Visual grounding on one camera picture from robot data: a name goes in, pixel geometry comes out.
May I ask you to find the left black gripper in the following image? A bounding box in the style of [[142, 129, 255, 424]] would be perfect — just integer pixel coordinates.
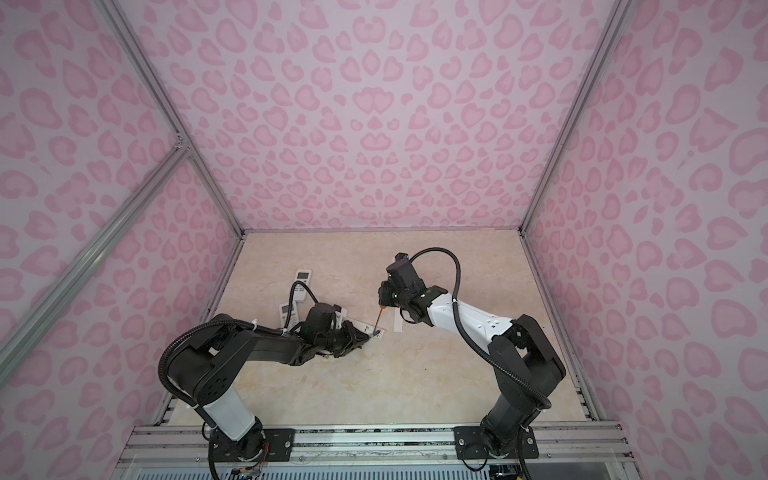
[[316, 320, 371, 357]]

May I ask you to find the long slim white remote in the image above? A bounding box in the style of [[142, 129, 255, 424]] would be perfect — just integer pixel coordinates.
[[348, 319, 385, 339]]

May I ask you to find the orange handled screwdriver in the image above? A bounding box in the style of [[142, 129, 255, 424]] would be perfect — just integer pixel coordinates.
[[372, 305, 387, 337]]

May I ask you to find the white battery cover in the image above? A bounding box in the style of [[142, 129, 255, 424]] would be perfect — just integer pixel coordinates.
[[392, 312, 404, 333]]

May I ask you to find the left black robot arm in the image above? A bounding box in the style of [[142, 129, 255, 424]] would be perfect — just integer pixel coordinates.
[[157, 293, 372, 467]]

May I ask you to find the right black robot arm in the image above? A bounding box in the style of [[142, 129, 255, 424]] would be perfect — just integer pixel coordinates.
[[378, 247, 566, 458]]

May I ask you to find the white air conditioner remote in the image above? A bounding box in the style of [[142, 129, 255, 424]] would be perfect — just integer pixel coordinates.
[[293, 269, 312, 303]]

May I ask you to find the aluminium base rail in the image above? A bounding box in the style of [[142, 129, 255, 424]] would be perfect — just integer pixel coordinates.
[[113, 421, 640, 479]]

